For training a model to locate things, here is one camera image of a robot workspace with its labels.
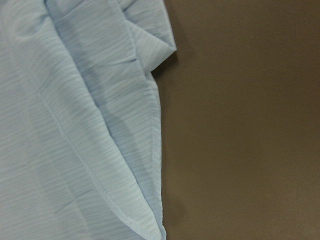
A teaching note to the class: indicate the light blue button shirt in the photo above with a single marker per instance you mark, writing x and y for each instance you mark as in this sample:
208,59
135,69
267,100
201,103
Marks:
80,119

